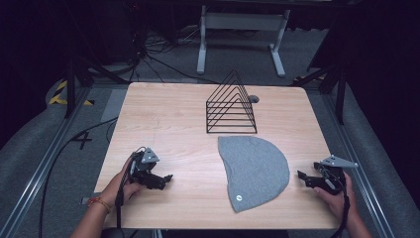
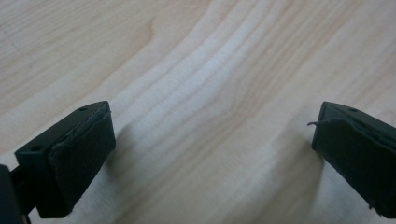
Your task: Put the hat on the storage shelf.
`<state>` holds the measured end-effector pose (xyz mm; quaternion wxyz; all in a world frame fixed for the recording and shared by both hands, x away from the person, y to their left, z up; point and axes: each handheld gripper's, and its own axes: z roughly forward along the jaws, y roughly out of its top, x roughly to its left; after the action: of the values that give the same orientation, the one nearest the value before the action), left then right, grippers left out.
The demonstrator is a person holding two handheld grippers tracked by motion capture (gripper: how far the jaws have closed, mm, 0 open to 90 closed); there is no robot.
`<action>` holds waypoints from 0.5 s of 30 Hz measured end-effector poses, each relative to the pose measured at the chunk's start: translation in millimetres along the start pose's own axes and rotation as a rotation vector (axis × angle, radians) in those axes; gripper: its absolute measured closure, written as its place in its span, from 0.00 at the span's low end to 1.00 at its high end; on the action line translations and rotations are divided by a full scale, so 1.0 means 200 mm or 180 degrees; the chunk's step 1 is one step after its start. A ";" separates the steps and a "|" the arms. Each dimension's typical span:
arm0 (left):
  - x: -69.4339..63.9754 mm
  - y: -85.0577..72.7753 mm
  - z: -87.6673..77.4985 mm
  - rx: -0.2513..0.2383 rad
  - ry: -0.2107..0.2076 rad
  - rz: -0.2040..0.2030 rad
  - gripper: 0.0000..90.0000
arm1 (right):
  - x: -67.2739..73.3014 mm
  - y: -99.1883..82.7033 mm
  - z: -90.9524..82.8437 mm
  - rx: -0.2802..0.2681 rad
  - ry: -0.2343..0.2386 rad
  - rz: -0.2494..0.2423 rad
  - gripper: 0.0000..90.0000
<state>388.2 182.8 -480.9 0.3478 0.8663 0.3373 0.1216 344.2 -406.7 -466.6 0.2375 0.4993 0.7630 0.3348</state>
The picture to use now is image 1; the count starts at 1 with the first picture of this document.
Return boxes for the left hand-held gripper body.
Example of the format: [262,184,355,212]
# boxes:
[128,147,166,191]

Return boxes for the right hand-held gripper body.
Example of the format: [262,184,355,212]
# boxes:
[304,154,360,196]

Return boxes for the grey knit beanie hat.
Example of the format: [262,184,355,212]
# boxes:
[217,135,291,213]

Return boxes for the black wire triangular rack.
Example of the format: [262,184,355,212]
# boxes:
[205,68,259,135]

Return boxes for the person's left hand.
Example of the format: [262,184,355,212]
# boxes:
[99,158,147,208]

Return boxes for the person's right hand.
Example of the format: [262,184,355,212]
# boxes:
[313,172,359,222]

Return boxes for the black tripod stand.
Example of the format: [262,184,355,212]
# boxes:
[62,49,130,119]
[290,59,351,126]

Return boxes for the yellow black floor tape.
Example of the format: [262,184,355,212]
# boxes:
[48,79,95,107]

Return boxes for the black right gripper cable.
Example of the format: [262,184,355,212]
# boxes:
[326,167,352,238]

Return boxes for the orange thread bracelet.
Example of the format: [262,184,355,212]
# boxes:
[86,196,112,214]

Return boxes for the black floor cable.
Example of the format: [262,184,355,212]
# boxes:
[38,116,119,238]

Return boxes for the bundle of floor cables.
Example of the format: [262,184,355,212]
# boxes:
[125,19,219,85]

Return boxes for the white metal table frame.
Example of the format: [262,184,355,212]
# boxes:
[195,4,291,78]

